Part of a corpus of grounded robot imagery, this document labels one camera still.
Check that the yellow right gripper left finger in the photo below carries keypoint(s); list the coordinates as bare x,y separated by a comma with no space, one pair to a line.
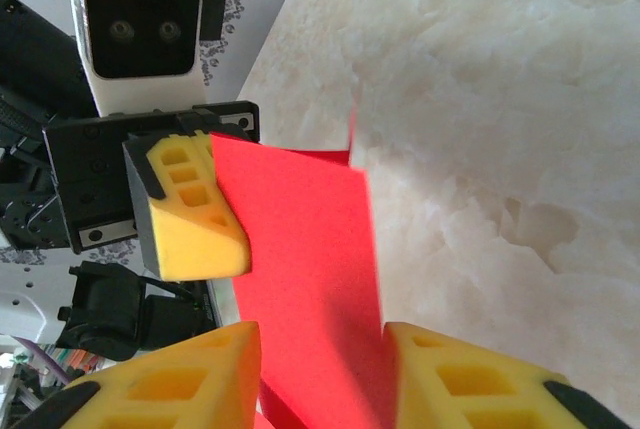
165,389

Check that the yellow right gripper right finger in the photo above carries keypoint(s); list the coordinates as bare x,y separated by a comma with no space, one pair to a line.
475,394

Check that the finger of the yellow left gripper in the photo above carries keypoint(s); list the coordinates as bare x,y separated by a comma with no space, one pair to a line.
190,244
206,146

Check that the red square paper sheet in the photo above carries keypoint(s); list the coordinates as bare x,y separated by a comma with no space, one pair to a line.
300,249

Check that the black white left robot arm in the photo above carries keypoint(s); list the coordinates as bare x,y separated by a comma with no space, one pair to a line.
110,309

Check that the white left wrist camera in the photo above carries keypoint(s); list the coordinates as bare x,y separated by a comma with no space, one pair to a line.
140,24

